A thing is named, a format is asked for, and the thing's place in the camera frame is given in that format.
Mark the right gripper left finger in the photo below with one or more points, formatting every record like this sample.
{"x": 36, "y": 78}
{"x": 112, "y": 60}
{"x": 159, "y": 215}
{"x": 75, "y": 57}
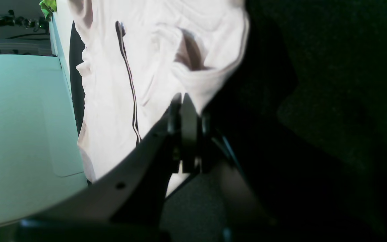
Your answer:
{"x": 130, "y": 197}

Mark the white container right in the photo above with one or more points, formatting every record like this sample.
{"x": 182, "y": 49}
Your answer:
{"x": 40, "y": 164}

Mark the pink T-shirt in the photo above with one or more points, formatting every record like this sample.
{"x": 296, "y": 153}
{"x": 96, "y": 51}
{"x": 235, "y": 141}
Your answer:
{"x": 138, "y": 54}

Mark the black table cloth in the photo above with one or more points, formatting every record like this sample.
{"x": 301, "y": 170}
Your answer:
{"x": 306, "y": 115}

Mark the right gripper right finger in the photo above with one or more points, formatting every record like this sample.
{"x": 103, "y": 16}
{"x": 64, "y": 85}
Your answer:
{"x": 247, "y": 219}

